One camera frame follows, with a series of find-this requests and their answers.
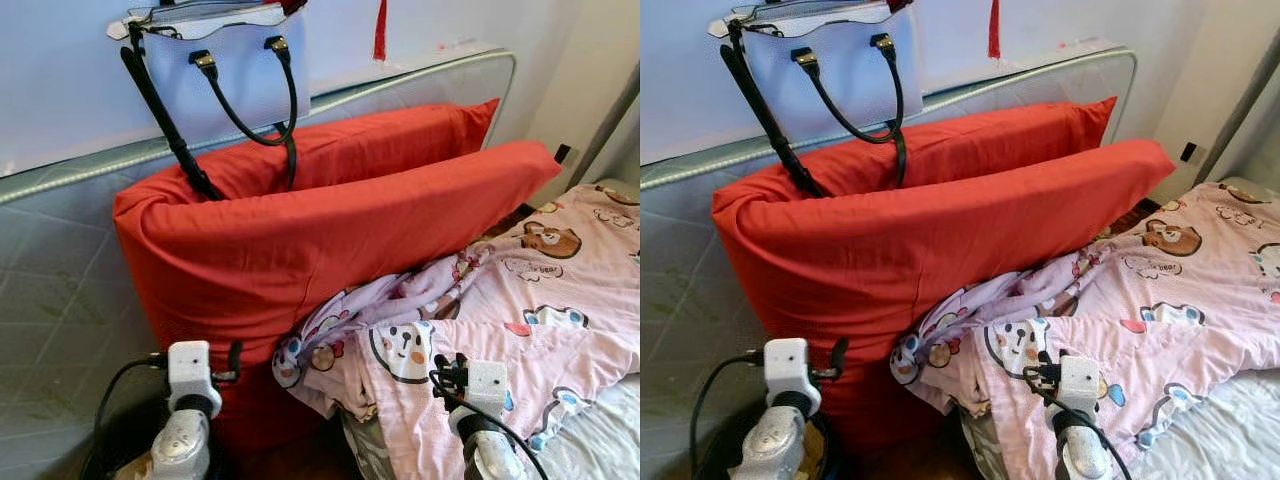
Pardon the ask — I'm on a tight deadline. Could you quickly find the pink cartoon print blanket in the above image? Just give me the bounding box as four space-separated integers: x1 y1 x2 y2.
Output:
890 180 1280 480
272 180 641 480

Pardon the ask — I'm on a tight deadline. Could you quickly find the red covered folded mattress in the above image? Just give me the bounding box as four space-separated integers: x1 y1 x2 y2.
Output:
112 97 564 457
712 95 1179 453

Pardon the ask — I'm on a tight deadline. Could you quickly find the bed with beige floral sheet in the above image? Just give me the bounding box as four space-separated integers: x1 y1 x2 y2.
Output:
960 370 1280 480
340 375 641 480

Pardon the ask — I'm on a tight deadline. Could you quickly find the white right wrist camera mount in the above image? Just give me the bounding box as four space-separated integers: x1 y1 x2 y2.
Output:
1058 355 1102 413
462 360 512 413

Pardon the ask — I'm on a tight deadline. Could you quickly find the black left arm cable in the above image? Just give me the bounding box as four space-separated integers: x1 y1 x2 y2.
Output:
690 350 769 480
80 352 171 480

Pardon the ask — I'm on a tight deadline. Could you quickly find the white handbag with black handles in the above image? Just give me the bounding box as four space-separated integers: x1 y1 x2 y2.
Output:
708 0 927 197
105 0 313 201

